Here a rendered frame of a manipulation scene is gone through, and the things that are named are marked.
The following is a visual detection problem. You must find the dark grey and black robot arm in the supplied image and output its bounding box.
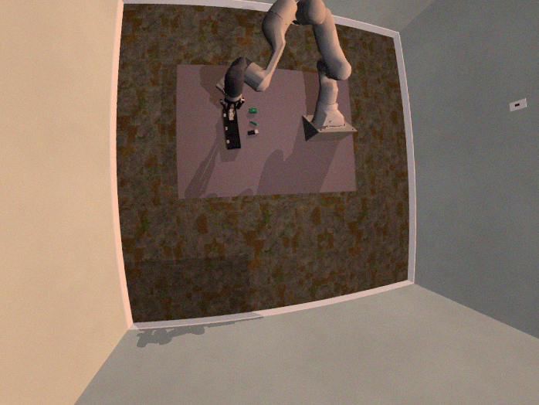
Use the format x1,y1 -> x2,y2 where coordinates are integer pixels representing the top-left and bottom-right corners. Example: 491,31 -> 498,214
215,0 -> 351,129

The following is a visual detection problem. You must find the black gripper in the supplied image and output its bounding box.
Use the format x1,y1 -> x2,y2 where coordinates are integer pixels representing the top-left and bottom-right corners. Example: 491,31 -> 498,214
220,98 -> 245,115

